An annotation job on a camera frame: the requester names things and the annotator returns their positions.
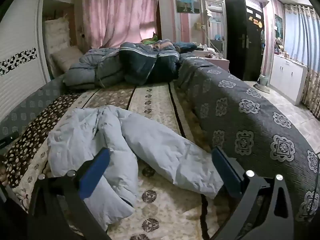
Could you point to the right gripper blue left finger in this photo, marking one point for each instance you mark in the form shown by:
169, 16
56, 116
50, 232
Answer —
57, 209

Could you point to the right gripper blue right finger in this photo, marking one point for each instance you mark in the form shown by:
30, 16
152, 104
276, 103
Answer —
263, 206

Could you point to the light blue puffy jacket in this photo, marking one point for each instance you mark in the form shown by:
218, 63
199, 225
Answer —
129, 137

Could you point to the person's left hand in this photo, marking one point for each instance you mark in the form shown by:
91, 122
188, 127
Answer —
3, 175

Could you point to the green floor bin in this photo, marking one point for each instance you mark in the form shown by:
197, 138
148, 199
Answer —
263, 80

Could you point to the white low cabinet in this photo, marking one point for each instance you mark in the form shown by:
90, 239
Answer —
288, 78

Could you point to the grey blue folded quilt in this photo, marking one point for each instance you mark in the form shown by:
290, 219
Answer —
98, 68

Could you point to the cream stacked bedding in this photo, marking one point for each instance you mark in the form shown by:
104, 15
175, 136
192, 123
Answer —
60, 53

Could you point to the pink bedside table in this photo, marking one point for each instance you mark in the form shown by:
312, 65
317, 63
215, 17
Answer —
206, 55

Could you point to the dark navy striped quilt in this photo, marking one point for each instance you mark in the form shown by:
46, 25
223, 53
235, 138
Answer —
153, 63

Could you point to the blue striped curtain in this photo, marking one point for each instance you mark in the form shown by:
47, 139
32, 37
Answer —
302, 35

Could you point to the black entry door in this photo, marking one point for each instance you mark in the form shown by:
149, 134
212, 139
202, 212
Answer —
245, 39

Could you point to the pink window curtain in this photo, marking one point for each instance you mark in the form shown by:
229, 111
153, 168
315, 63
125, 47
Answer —
109, 23

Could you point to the white shelf unit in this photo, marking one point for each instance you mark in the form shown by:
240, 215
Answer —
216, 25

